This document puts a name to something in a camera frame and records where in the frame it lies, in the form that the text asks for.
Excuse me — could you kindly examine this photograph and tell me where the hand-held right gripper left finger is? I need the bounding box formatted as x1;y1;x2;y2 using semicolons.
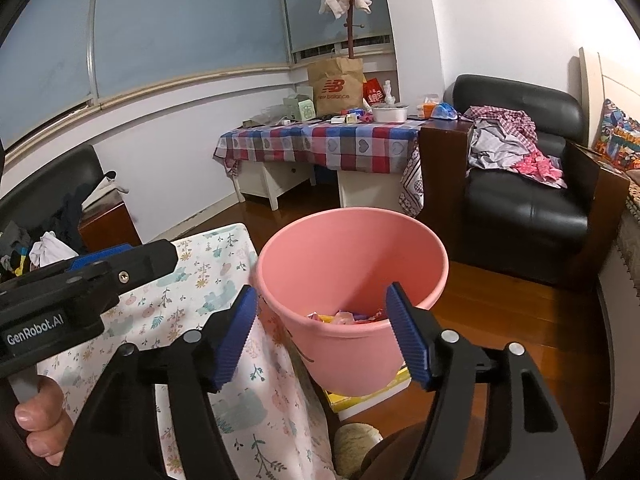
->
50;284;258;480

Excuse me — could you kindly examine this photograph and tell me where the beige board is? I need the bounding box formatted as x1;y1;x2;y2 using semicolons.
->
579;46;640;151

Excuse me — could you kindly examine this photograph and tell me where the dark clothes pile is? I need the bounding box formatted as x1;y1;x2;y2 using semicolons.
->
0;195;87;281

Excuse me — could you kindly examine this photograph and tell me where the white crumpled cloth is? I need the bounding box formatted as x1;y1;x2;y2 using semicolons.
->
29;231;74;267

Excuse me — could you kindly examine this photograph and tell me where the red bag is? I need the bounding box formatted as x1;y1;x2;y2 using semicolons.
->
362;78;384;107

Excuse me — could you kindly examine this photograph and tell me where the person's left hand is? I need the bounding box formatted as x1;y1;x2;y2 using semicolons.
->
14;374;76;467

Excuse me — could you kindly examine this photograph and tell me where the checkered tablecloth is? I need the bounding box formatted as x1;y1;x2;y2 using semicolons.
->
215;119;426;218

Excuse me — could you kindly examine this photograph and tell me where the pink plastic bucket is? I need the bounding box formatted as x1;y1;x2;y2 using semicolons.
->
255;206;449;397

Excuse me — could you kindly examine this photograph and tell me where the wooden coat rack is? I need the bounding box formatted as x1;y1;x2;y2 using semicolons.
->
339;0;367;61

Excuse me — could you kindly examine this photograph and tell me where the beige fuzzy slipper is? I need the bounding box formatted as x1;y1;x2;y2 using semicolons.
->
334;424;384;479

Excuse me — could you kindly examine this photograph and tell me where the white tub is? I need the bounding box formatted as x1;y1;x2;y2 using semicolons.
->
372;104;410;124

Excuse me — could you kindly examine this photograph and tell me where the grey and white cloth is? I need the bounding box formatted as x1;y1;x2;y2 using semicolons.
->
82;170;130;211

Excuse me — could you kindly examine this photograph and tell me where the brown paper bag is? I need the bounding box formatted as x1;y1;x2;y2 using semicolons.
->
307;57;365;116

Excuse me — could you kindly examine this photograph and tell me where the green box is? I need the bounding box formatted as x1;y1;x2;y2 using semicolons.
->
283;94;317;122

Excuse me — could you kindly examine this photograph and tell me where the dark wooden side table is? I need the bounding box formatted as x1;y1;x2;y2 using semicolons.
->
419;120;474;261

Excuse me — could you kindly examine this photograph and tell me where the grey plastic bag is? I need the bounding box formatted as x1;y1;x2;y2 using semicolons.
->
242;105;287;129

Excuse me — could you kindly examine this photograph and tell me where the black leather sofa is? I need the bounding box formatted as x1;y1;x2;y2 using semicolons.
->
0;145;103;241

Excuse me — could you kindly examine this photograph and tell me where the floral tablecloth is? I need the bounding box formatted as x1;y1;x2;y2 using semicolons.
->
37;222;336;480

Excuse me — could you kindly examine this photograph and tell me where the pink clothing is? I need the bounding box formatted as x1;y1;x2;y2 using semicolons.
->
510;152;569;189

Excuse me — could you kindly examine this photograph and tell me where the pile of colourful wrappers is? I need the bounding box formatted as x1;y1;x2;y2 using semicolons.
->
306;306;392;326

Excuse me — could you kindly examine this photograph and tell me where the colourful printed cushion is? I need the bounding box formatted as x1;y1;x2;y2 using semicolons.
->
592;99;640;171

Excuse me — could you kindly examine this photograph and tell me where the dark wooden end table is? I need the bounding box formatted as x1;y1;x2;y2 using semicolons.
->
565;140;631;287

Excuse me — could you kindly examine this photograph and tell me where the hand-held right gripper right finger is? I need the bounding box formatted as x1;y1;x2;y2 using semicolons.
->
385;281;586;480

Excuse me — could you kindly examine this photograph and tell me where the large frosted window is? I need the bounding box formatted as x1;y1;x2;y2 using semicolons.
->
0;0;394;161

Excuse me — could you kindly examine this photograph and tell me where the white desk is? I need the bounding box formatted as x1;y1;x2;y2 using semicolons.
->
232;160;407;211

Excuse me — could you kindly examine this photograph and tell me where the reddish wooden cabinet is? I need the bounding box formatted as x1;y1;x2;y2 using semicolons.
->
79;201;144;254

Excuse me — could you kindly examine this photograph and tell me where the yellow box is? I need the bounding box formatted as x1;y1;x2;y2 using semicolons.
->
325;365;412;414

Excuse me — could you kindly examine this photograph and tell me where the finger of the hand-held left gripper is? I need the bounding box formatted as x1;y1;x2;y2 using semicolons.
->
82;239;179;295
22;244;135;281

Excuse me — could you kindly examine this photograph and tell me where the grey and plaid clothing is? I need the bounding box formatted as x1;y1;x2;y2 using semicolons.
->
467;106;539;171

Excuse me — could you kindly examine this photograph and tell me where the black leather armchair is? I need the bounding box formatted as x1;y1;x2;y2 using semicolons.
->
442;74;601;288

